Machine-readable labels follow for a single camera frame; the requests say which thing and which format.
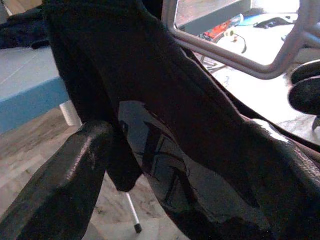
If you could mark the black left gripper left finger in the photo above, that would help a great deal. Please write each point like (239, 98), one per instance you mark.
(57, 190)

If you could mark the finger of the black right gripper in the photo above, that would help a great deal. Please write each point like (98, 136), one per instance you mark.
(307, 71)
(306, 97)

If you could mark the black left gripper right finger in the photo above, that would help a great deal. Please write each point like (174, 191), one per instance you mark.
(292, 190)

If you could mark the black printed t-shirt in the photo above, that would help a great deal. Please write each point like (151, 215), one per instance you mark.
(150, 75)

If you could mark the dark metal drying rack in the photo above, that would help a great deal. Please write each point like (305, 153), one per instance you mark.
(291, 37)

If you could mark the small white roll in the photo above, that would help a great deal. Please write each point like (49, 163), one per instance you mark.
(230, 32)

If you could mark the white folding table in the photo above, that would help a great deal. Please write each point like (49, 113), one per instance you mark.
(27, 82)

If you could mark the black garment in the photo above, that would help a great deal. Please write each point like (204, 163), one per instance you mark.
(22, 32)

